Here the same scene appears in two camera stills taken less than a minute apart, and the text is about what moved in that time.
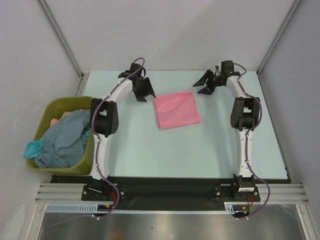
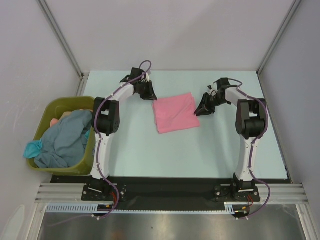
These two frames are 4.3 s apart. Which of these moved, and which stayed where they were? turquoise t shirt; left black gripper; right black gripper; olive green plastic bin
Moved: right black gripper
Stayed: turquoise t shirt; left black gripper; olive green plastic bin
